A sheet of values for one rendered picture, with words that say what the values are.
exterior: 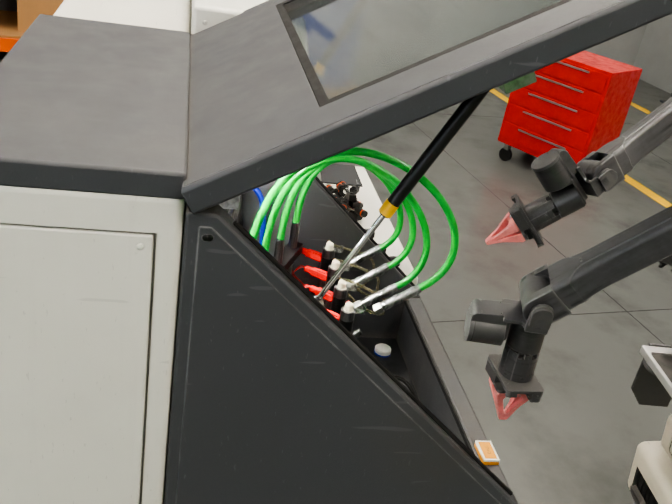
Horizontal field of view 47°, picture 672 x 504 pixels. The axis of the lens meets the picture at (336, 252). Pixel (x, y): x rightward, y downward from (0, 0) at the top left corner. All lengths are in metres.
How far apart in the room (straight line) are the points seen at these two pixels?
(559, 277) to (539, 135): 4.50
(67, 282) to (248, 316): 0.23
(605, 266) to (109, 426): 0.74
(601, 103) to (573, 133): 0.28
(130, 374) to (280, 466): 0.27
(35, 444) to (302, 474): 0.38
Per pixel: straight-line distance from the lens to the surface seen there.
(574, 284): 1.20
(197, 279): 0.97
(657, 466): 1.85
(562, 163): 1.52
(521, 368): 1.30
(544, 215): 1.54
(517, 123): 5.77
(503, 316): 1.24
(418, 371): 1.73
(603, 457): 3.17
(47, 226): 0.96
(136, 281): 0.98
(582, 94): 5.50
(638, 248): 1.19
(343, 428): 1.14
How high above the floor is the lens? 1.86
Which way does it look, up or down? 27 degrees down
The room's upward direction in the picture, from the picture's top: 10 degrees clockwise
